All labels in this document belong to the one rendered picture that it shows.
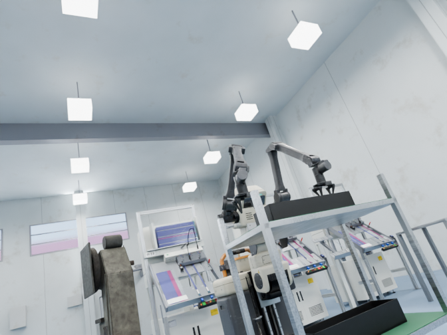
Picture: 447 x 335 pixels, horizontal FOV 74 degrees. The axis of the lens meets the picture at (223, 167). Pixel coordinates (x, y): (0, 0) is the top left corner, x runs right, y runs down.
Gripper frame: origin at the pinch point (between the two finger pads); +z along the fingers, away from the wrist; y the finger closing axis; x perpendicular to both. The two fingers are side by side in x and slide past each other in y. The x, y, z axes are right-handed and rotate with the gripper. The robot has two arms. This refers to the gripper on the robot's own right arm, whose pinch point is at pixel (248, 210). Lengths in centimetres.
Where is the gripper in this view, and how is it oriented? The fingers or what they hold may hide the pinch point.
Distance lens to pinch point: 159.5
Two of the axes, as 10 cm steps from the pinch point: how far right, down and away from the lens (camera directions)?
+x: -3.6, 4.0, 8.4
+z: 2.6, 9.1, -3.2
